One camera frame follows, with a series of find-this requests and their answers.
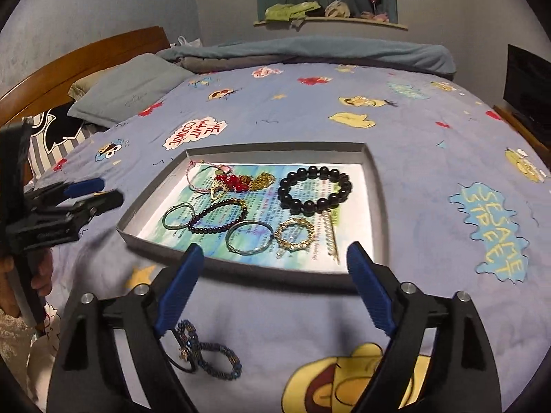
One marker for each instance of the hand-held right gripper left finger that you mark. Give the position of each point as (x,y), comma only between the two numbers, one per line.
(181,292)

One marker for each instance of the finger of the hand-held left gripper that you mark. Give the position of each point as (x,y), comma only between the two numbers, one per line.
(103,202)
(84,187)

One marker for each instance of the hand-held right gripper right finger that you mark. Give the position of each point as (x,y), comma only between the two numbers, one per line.
(370,288)

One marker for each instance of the pearl hair clip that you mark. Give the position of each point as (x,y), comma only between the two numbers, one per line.
(329,232)

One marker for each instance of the silver bangle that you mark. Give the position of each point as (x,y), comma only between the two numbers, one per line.
(228,237)

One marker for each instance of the grey cardboard box tray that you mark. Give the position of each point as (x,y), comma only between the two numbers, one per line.
(280,273)

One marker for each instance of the person's left hand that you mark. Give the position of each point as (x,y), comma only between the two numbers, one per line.
(44,275)

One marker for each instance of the striped black white pillow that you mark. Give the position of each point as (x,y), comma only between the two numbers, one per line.
(51,146)

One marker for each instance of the beige pillow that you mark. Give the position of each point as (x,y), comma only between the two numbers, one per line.
(79,86)

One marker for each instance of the grey blue pillow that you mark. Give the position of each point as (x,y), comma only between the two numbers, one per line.
(125,90)

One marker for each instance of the wooden headboard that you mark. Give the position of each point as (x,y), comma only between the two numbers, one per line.
(64,64)

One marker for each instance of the white lace garment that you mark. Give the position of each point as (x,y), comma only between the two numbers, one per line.
(26,348)

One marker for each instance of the blue cartoon printed bed cover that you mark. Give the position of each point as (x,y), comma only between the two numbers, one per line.
(409,159)

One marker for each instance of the folded grey blanket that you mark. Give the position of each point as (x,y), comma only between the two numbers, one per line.
(215,64)

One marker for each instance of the white plastic bag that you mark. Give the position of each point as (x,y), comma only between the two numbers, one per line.
(189,42)

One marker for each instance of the wooden television stand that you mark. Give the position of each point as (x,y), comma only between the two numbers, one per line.
(516,125)

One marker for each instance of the folded blue blanket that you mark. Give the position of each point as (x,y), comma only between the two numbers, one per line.
(344,51)

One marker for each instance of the black television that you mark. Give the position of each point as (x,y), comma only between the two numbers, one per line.
(529,86)

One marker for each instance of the green cloth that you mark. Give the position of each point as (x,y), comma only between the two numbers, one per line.
(284,12)

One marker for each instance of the window sill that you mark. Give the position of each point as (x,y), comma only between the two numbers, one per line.
(344,20)

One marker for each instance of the pink cloth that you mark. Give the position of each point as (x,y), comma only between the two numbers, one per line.
(376,17)

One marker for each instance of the beige cloth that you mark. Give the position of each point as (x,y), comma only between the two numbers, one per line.
(338,8)

